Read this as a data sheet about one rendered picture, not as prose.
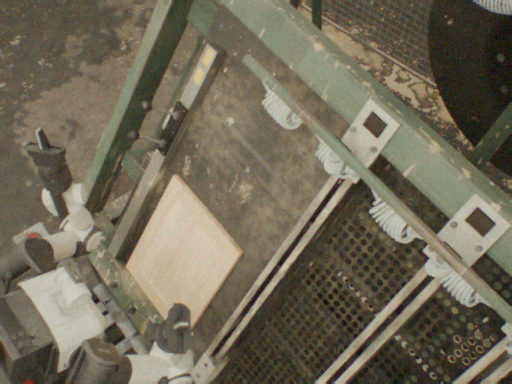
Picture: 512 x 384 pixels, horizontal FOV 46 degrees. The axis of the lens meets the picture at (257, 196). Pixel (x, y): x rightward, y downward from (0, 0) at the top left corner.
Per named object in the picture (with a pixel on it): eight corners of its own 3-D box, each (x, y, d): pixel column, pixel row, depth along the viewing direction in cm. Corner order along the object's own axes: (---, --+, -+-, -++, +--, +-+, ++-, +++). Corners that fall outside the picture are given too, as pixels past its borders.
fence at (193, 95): (115, 247, 239) (107, 249, 236) (216, 43, 187) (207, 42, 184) (122, 256, 237) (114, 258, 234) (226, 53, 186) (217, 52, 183)
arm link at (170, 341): (161, 354, 148) (155, 360, 158) (200, 353, 150) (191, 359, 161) (161, 302, 152) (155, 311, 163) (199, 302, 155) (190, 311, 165)
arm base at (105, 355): (111, 406, 175) (79, 411, 166) (87, 380, 182) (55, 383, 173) (132, 361, 173) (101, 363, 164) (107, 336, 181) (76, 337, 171)
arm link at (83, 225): (93, 208, 200) (107, 230, 218) (69, 193, 203) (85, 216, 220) (72, 233, 196) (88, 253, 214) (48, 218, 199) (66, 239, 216)
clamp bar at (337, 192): (200, 361, 217) (148, 388, 199) (390, 96, 153) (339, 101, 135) (217, 384, 213) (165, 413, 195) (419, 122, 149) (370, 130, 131)
